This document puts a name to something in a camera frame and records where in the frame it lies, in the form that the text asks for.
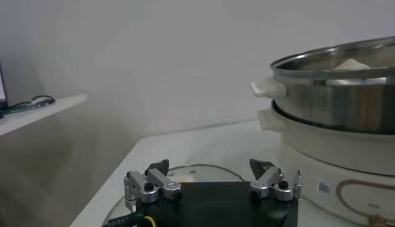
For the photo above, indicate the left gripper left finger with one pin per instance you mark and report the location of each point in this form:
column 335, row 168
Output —
column 160, row 182

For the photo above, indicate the white steamed baozi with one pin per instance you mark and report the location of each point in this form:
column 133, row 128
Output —
column 351, row 64

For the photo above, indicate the white side table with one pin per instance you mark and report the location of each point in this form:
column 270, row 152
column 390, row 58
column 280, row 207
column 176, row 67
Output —
column 37, row 115

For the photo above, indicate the steel perforated steamer basket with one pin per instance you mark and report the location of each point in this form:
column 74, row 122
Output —
column 324, row 105

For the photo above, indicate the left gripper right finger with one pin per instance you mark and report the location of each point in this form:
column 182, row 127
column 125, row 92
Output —
column 268, row 182

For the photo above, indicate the white electric cooker base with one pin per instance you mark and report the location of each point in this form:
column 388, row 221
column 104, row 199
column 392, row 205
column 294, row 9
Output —
column 308, row 148

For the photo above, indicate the round glass lid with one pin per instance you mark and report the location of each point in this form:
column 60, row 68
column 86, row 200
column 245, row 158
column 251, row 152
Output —
column 210, row 174

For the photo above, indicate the dark framed monitor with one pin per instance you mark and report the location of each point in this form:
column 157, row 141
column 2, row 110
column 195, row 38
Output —
column 3, row 105

